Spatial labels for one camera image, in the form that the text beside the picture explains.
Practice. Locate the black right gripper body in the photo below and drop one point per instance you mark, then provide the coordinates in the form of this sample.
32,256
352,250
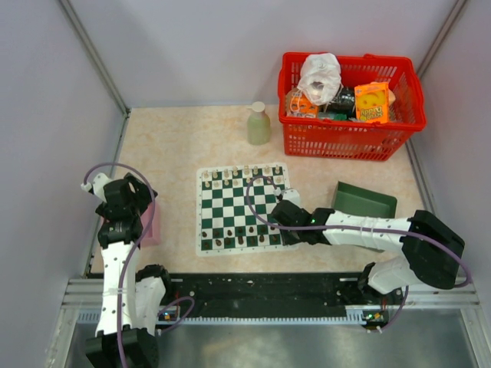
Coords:
290,236

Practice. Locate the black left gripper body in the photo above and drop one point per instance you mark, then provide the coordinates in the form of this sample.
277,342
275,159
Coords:
142,197

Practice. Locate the green white chess mat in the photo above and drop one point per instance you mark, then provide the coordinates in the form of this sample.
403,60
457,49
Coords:
225,224

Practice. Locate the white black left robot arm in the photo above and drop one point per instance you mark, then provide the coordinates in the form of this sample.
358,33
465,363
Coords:
125,333

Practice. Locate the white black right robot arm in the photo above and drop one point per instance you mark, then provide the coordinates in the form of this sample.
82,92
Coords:
426,250

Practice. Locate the pink rectangular tray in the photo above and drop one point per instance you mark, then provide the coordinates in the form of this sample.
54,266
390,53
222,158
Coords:
152,237

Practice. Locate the green square tray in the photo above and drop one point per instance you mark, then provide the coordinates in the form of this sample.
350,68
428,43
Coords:
365,210

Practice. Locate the red plastic basket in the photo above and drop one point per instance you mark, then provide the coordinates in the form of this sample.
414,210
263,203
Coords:
334,130

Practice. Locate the green lotion bottle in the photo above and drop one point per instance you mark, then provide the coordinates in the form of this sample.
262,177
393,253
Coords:
258,125

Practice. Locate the orange white packet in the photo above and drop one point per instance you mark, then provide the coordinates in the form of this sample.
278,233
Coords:
298,105

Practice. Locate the black wrapped package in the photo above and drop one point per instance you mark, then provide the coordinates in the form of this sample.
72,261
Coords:
343,102

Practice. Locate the white plastic bag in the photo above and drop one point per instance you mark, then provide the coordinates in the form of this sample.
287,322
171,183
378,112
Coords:
320,78

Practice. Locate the orange snack box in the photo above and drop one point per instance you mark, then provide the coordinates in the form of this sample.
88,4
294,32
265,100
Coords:
372,102

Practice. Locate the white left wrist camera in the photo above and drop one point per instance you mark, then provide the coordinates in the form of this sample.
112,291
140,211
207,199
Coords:
96,185

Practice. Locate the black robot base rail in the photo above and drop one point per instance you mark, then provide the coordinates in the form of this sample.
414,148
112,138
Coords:
274,298

